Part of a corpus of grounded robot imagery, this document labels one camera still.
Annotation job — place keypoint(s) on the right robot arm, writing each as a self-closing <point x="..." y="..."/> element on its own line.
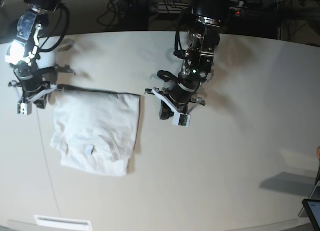
<point x="25" y="50"/>

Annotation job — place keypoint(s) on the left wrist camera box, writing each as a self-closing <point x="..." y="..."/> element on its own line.
<point x="181" y="119"/>

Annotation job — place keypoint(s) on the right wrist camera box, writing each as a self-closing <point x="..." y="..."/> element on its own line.
<point x="24" y="108"/>

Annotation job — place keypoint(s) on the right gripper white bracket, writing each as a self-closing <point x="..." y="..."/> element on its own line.
<point x="38" y="97"/>

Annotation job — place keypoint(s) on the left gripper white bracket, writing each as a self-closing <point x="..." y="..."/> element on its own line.
<point x="179" y="112"/>

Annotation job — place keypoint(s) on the black power strip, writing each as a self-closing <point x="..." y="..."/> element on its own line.
<point x="163" y="9"/>

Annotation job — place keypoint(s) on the white label strip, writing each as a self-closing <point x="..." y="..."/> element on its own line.
<point x="41" y="218"/>

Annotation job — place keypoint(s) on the tablet screen with stand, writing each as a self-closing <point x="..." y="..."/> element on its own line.
<point x="311" y="205"/>

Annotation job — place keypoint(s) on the white T-shirt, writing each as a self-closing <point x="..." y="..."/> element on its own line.
<point x="96" y="132"/>

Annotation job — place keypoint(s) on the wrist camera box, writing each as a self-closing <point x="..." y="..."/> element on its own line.
<point x="181" y="119"/>
<point x="24" y="108"/>

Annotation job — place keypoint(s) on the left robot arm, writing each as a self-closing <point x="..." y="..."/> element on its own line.
<point x="182" y="96"/>

